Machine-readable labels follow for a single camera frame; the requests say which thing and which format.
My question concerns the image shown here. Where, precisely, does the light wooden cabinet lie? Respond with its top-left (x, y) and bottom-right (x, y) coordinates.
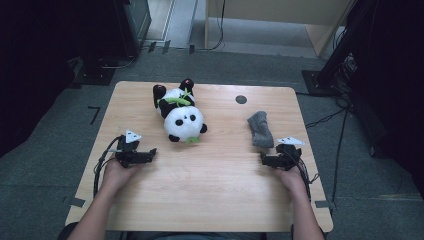
top-left (203, 0), bottom-right (354, 58)

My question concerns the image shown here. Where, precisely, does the person's right hand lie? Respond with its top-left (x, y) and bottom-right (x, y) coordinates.
top-left (273, 165), bottom-right (309, 196)

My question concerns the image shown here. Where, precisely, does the grey knitted sock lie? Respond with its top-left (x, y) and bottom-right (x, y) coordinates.
top-left (246, 110), bottom-right (275, 149)

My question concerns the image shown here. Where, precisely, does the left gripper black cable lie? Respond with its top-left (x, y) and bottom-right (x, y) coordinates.
top-left (93, 135), bottom-right (123, 198)

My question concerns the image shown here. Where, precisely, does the person's left hand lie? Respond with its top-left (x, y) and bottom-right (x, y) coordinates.
top-left (101, 159), bottom-right (141, 194)

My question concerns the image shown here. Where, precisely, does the panda plush toy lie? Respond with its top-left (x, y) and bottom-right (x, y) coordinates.
top-left (152, 78), bottom-right (208, 145)

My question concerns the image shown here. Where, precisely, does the looped cable by monitor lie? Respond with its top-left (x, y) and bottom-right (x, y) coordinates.
top-left (99, 54), bottom-right (138, 70)

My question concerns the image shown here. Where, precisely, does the bundle of cables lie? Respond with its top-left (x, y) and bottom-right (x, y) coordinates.
top-left (333, 53), bottom-right (358, 98)

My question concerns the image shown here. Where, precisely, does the black chair armrest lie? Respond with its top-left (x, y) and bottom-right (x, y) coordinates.
top-left (58, 222), bottom-right (79, 240)

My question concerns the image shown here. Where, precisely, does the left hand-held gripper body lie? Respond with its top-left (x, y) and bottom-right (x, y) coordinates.
top-left (114, 129), bottom-right (148, 169)

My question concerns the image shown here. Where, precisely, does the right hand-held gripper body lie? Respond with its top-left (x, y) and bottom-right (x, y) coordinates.
top-left (274, 135), bottom-right (305, 171)

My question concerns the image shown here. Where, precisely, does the long black floor cable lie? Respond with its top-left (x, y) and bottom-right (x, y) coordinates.
top-left (304, 106), bottom-right (350, 205)

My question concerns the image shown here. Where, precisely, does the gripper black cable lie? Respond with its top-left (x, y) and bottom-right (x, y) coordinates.
top-left (293, 149), bottom-right (320, 203)
top-left (93, 135), bottom-right (123, 198)

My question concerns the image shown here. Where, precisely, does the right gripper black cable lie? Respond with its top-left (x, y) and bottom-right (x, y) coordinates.
top-left (293, 149), bottom-right (320, 203)

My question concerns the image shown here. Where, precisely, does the person's dark clothing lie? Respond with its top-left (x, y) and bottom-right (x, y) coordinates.
top-left (126, 231), bottom-right (268, 240)

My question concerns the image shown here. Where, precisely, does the dark curtain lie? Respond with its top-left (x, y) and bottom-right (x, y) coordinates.
top-left (0, 0), bottom-right (118, 158)
top-left (346, 0), bottom-right (424, 201)

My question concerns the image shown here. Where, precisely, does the black metal stand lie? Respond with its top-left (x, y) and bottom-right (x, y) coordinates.
top-left (301, 0), bottom-right (359, 98)

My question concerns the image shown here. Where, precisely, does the angled black floor tape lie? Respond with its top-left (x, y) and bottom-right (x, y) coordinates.
top-left (87, 105), bottom-right (101, 126)

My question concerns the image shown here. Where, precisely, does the hanging black cable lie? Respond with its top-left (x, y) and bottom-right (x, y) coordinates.
top-left (199, 0), bottom-right (227, 52)

